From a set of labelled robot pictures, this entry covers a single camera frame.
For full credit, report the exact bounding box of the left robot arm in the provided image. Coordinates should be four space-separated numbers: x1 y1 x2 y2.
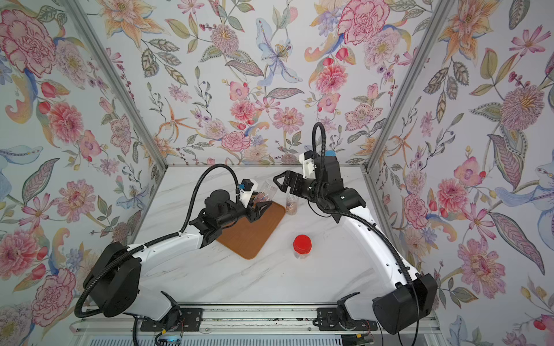
75 190 272 321

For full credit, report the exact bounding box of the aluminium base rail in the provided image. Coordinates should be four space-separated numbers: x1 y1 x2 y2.
70 304 446 345

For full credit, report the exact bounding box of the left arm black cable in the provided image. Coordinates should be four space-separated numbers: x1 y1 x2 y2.
74 163 241 319

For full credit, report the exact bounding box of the red lid jar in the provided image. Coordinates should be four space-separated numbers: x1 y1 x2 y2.
293 234 312 259

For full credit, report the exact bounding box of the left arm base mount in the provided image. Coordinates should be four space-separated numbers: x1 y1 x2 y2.
140 308 203 332

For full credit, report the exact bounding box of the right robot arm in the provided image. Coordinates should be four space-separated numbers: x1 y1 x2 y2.
273 152 438 334

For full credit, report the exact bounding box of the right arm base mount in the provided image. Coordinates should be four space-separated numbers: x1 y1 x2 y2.
312 306 379 332

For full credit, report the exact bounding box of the clear patterned lid jar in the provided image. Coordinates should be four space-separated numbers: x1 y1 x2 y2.
286 194 299 216

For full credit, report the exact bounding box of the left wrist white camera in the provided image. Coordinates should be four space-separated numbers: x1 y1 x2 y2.
238 179 258 208

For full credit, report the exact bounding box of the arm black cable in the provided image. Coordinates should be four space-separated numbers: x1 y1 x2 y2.
311 122 421 346
74 163 241 319

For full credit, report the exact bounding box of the white lid candy jar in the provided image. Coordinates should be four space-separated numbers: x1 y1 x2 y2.
253 181 278 204

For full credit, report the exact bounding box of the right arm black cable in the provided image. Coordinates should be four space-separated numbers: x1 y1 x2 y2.
311 122 421 346

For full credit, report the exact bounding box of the brown wooden tray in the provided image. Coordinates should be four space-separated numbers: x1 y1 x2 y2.
217 203 286 260

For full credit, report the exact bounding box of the wrist white camera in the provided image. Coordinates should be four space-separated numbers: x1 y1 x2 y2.
299 150 317 180
238 179 258 208

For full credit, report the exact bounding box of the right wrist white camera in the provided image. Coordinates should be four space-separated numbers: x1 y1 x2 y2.
299 150 317 180

